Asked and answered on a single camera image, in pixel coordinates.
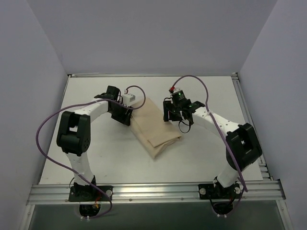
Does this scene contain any beige cloth wrap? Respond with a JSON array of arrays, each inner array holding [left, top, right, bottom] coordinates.
[[130, 98, 182, 159]]

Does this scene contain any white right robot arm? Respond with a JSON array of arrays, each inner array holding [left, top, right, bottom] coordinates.
[[163, 96, 263, 198]]

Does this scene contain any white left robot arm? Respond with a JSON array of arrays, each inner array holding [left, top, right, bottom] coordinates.
[[57, 94, 136, 201]]

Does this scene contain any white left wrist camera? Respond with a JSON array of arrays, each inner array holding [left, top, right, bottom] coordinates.
[[122, 90, 137, 106]]

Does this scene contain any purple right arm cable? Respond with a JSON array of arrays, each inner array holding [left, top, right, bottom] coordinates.
[[171, 75, 249, 213]]

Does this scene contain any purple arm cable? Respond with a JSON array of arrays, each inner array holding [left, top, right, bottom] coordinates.
[[35, 85, 146, 219], [171, 75, 249, 213]]

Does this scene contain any aluminium back rail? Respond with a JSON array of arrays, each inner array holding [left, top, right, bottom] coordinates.
[[68, 73, 238, 78]]

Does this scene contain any aluminium rail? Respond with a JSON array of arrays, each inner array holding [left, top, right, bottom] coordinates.
[[68, 73, 238, 78], [231, 72, 273, 181]]

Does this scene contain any aluminium front rail frame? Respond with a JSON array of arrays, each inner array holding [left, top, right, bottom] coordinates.
[[27, 180, 285, 205]]

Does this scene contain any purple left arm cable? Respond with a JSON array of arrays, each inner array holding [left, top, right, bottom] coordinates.
[[35, 85, 146, 219]]

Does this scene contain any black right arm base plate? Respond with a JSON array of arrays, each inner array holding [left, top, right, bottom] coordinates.
[[198, 183, 241, 200]]

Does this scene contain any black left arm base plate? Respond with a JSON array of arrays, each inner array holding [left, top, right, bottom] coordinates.
[[68, 184, 113, 202]]

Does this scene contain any aluminium right side rail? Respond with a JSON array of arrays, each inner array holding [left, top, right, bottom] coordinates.
[[231, 72, 273, 181]]

